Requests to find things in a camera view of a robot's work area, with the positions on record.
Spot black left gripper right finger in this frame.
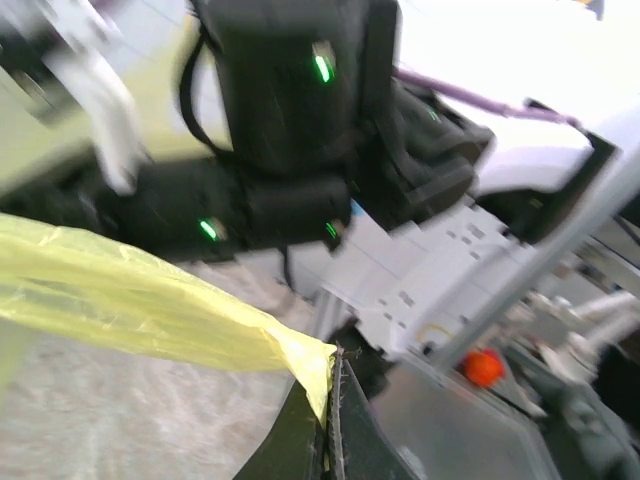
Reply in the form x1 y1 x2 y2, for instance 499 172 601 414
329 344 426 480

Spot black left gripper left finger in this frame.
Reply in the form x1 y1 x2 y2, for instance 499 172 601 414
233 382 331 480

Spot yellow translucent plastic bag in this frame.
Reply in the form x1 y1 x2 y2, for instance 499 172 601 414
0 212 337 426

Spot orange round object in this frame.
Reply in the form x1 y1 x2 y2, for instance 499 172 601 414
459 349 506 389

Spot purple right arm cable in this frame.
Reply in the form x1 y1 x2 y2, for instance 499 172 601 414
394 67 584 129

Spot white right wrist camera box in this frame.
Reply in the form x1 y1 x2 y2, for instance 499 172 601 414
44 0 146 196

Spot aluminium frame post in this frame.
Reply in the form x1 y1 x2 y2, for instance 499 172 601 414
434 149 640 371

